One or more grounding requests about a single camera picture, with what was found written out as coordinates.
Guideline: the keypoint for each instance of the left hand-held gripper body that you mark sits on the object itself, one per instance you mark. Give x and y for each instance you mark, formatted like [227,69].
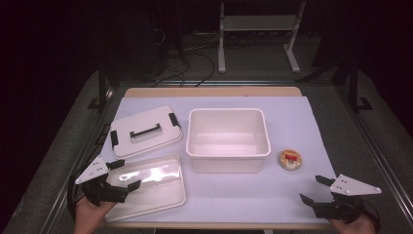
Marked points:
[97,191]

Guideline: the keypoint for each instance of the white plastic storage box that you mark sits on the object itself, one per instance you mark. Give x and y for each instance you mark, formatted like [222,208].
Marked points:
[227,136]

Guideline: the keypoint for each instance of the aluminium frame rail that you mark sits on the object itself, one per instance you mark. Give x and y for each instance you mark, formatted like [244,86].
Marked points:
[243,82]
[383,162]
[65,191]

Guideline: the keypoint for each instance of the white metal stand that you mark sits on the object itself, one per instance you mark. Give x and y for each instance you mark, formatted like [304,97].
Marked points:
[259,23]

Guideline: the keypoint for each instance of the black metal post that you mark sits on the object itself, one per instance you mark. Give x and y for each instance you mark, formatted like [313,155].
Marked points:
[354,87]
[102,84]

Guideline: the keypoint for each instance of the person's left hand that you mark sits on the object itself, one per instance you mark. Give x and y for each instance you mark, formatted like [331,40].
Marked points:
[87,216]

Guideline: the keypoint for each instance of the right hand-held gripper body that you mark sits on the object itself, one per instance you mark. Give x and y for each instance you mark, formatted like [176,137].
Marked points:
[344,208]

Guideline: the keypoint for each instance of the white table mat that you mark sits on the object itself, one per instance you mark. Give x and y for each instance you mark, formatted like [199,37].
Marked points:
[233,195]

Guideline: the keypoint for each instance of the person's right hand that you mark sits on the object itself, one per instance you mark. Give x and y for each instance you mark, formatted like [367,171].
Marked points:
[354,228]

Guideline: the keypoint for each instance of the white plastic insert tray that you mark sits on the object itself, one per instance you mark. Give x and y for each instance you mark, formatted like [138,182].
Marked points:
[162,191]

